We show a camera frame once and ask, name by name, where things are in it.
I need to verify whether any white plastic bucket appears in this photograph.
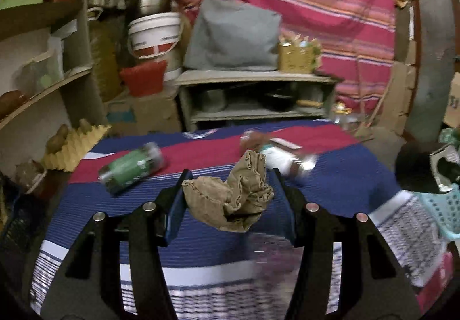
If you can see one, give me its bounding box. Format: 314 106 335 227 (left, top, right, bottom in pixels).
127 12 183 60

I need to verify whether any black pan wooden handle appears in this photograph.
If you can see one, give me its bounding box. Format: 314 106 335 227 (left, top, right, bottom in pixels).
258 93 323 112

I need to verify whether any yellow egg carton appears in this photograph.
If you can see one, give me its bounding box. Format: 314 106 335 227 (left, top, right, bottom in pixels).
41 124 112 172

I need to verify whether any striped plaid tablecloth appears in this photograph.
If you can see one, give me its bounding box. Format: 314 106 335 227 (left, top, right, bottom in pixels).
30 121 454 319

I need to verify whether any large amber oil jug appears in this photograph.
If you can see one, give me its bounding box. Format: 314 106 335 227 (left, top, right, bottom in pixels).
87 7 122 102

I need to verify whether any red plastic basket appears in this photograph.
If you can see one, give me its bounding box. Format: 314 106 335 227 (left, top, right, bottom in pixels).
119 60 167 97

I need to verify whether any green label clear jar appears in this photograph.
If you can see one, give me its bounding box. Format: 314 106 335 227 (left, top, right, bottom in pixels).
98 142 165 195

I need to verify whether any grey low shelf unit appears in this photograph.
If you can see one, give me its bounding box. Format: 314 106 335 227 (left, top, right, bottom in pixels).
175 70 340 132

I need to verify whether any clear oil bottle yellow cap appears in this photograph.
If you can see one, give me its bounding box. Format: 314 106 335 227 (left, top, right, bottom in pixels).
332 102 352 131

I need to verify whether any grey cloth bag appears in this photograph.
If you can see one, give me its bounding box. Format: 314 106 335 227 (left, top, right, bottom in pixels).
184 0 281 71

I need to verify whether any yellow utensil holder box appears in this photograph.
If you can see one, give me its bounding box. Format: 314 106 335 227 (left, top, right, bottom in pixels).
278 43 322 75

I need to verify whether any brown spice jar silver lid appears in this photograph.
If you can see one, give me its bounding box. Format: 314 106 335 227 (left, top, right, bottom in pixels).
240 130 318 182

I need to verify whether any purple candy blister pack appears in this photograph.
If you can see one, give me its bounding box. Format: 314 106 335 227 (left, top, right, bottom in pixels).
249 233 303 280

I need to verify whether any wooden wall shelf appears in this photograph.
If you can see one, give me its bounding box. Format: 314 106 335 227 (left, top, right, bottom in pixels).
1 0 106 172

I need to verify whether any light blue plastic basket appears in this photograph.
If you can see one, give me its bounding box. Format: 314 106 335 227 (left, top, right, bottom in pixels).
415 184 460 241

